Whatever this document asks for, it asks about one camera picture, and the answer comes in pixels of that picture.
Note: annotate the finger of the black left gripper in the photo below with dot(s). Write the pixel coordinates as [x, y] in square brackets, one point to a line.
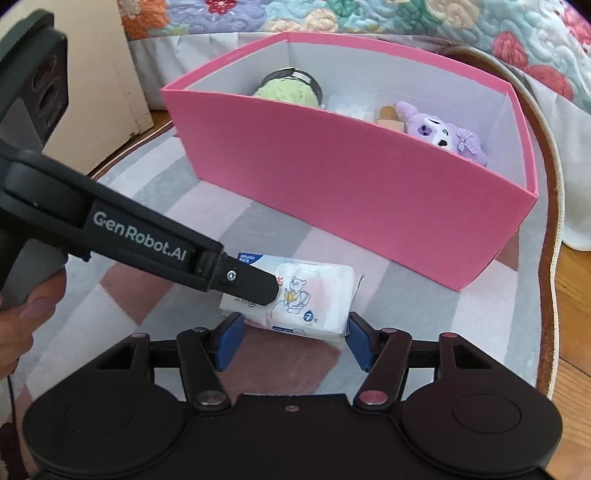
[242, 280]

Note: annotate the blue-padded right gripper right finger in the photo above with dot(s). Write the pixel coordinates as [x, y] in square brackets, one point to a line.
[364, 341]

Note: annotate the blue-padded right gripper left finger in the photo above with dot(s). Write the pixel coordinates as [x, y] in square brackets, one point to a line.
[226, 340]

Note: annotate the white bear tissue pack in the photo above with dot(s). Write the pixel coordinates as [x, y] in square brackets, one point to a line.
[314, 298]

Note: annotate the clear floss pick box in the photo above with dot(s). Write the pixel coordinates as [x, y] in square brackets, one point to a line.
[357, 106]

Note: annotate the person's left hand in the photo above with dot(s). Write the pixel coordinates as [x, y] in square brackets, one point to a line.
[18, 324]

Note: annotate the round patterned rug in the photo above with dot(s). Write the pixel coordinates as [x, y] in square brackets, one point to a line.
[503, 311]

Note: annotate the pink cardboard storage box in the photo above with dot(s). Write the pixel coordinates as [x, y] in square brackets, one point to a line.
[431, 210]

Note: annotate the green round container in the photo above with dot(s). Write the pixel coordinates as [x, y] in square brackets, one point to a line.
[292, 86]

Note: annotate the purple plush toy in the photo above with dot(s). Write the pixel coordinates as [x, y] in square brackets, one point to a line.
[438, 132]

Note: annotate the gold lipstick tube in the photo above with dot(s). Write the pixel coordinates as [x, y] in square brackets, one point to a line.
[388, 117]

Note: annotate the floral quilted bedspread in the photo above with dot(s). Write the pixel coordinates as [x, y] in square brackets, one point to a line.
[545, 43]

